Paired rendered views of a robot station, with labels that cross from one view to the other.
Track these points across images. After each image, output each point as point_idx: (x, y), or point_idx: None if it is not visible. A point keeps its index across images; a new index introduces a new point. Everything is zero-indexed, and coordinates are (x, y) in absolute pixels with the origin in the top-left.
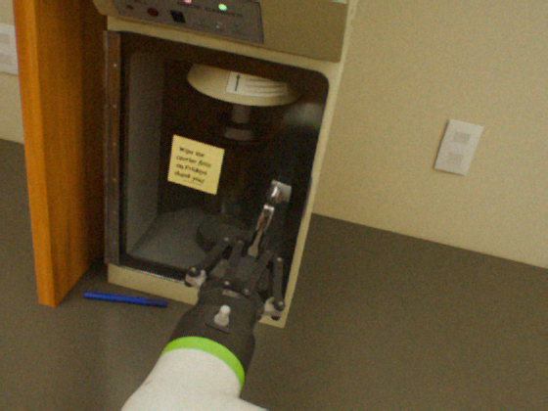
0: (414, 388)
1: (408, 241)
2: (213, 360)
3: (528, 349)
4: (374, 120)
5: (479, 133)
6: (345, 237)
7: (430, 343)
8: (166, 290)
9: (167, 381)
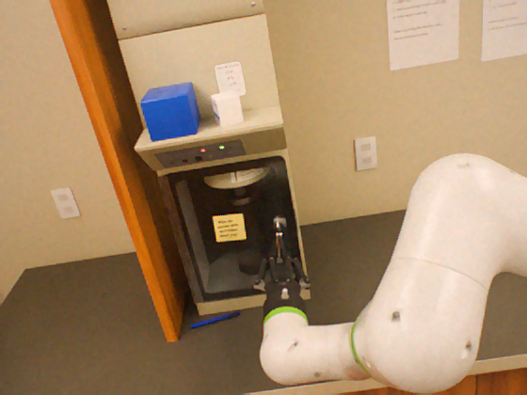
0: None
1: (360, 219)
2: (291, 314)
3: None
4: (311, 157)
5: (375, 140)
6: (323, 232)
7: None
8: (235, 305)
9: (276, 329)
